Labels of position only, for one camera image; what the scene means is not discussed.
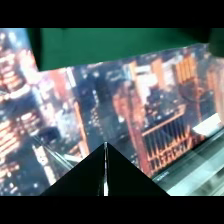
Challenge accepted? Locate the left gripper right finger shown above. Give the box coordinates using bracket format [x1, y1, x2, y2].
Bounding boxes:
[106, 142, 170, 197]

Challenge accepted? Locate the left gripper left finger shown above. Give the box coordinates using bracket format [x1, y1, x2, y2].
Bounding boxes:
[41, 142, 107, 197]

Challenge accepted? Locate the green T-shirt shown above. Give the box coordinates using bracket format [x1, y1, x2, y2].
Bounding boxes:
[26, 28, 224, 72]

